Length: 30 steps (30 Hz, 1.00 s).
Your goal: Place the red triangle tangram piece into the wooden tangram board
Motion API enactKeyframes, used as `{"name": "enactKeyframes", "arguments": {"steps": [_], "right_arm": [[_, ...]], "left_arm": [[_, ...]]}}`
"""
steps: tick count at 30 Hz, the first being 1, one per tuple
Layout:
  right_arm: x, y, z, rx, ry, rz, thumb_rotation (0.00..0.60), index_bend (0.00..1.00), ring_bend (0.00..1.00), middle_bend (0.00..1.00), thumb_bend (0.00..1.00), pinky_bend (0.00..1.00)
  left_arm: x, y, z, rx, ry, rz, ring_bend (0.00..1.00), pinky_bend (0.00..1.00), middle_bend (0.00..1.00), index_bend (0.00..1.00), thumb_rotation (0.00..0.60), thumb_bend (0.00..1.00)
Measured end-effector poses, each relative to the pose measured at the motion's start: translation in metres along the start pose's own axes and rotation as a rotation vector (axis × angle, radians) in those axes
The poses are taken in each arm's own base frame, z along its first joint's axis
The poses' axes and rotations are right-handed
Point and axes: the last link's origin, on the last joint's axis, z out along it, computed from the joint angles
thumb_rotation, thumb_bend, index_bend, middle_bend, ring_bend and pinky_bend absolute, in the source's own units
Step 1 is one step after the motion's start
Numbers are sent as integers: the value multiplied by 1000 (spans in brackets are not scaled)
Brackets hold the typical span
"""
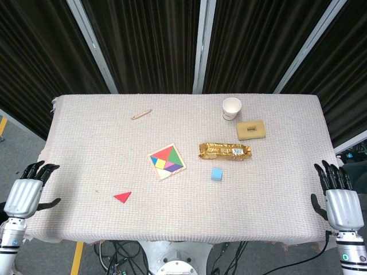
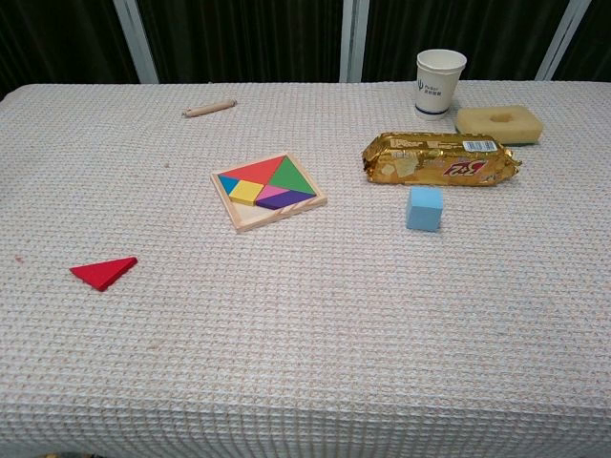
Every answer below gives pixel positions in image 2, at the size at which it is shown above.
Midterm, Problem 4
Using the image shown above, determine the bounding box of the medium red tangram triangle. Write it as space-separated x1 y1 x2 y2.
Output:
69 256 138 292

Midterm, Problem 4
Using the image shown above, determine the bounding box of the purple tangram parallelogram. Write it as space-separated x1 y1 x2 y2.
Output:
255 190 317 212

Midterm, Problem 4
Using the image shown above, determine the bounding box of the small pink tangram triangle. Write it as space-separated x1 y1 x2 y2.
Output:
257 184 291 202

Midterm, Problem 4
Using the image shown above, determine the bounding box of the large green tangram triangle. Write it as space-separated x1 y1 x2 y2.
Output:
267 155 318 198

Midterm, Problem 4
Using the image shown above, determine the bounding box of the yellow tangram square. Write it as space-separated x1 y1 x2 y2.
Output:
228 179 266 207

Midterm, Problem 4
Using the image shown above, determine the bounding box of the large red tangram triangle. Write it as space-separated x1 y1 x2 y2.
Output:
218 155 286 185

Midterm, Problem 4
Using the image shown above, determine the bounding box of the beige waffle tablecloth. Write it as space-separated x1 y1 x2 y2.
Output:
0 79 611 458

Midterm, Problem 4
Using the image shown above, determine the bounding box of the light blue cube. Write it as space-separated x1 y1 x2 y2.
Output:
405 186 444 234

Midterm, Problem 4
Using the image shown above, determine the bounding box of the gold foil snack package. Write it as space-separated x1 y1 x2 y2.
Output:
360 132 523 188

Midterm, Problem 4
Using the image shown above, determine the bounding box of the thin wooden stick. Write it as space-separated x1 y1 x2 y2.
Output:
180 98 238 118

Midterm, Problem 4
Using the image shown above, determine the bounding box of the white paper cup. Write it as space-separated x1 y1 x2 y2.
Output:
413 48 468 121

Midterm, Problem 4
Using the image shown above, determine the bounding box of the dark pleated curtain panel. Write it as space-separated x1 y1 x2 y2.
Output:
361 0 574 83
0 0 144 101
553 0 611 82
136 0 346 85

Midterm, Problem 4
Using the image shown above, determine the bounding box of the yellow sponge with hole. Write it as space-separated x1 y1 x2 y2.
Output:
453 105 546 147

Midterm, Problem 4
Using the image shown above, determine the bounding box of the wooden tangram puzzle tray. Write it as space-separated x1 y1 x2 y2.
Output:
210 152 329 235

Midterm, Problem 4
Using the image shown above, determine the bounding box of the white partition post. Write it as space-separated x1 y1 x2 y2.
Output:
113 0 160 85
534 0 593 81
339 0 371 83

